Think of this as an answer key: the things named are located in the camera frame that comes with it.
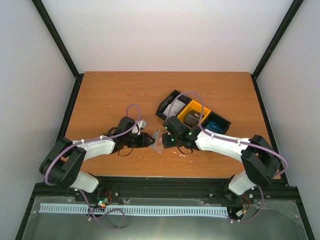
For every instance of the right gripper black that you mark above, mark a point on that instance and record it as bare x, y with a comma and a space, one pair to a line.
166, 142

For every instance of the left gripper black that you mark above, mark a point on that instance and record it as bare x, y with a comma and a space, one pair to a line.
145, 142

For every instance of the pink card holder wallet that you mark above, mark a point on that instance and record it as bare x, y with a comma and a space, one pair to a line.
158, 145

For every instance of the dark card stack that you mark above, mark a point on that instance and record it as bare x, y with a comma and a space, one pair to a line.
192, 118

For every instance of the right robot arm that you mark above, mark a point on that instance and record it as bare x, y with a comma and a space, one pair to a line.
259, 161

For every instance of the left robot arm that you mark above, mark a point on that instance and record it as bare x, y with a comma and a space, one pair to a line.
62, 166

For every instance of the white card stack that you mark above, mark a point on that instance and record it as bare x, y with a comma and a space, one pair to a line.
177, 107

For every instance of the blue card stack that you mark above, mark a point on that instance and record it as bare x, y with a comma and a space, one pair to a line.
214, 127

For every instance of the yellow bin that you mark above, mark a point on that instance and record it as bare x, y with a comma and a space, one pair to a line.
191, 105

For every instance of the black bin left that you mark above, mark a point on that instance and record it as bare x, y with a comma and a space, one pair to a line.
168, 100

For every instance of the black bin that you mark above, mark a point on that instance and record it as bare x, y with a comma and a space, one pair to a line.
168, 100
212, 116

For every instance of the black bin right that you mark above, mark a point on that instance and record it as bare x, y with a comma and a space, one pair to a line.
212, 116

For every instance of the small electronics board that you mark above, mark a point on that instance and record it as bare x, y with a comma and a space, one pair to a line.
104, 201

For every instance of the grey connector plug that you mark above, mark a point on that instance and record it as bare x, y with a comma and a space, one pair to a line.
239, 214

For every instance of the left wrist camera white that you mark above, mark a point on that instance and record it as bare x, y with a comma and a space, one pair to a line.
141, 124

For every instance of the black aluminium rail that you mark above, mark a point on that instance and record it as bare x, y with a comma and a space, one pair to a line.
209, 190

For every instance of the light blue cable duct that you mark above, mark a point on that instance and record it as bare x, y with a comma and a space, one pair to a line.
137, 210

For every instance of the left black frame post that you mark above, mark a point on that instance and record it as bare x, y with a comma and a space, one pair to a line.
50, 26

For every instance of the black frame post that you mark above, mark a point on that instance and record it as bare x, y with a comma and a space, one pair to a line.
279, 33
50, 26

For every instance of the right black frame post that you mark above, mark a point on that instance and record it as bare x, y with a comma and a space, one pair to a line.
279, 33

